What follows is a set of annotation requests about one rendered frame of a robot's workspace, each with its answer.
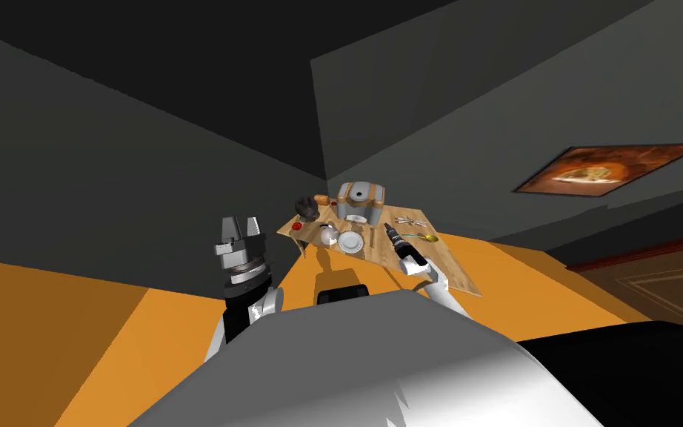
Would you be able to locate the wooden table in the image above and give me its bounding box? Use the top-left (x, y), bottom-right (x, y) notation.
top-left (276, 201), bottom-right (484, 298)

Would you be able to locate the white plate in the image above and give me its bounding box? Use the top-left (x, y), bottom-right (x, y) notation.
top-left (338, 231), bottom-right (366, 256)

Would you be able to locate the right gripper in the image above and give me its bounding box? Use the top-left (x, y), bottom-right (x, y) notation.
top-left (382, 222), bottom-right (428, 269)

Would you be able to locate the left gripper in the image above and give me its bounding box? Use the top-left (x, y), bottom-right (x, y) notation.
top-left (213, 216), bottom-right (268, 268)

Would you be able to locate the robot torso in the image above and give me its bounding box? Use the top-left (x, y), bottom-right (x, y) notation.
top-left (127, 284), bottom-right (607, 427)

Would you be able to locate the orange framed wall picture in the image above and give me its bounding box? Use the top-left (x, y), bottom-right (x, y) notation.
top-left (511, 142), bottom-right (683, 199)

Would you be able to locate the dark round pot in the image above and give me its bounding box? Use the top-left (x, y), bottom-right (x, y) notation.
top-left (294, 196), bottom-right (321, 224)

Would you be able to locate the grey coffee machine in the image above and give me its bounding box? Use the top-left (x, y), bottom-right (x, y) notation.
top-left (336, 181), bottom-right (387, 226)

